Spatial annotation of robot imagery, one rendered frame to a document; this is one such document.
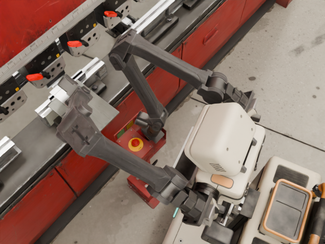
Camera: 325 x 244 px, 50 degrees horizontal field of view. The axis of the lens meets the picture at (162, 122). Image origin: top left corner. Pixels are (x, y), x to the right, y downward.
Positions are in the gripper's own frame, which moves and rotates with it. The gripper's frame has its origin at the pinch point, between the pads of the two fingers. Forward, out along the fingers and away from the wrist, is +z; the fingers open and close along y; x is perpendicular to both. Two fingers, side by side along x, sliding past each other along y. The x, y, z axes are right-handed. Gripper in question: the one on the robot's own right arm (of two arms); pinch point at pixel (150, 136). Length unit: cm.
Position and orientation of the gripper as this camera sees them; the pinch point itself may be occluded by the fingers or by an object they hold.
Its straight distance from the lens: 178.2
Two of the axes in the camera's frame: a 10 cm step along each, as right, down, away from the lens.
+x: -6.7, 6.6, -3.5
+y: -7.2, -6.9, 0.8
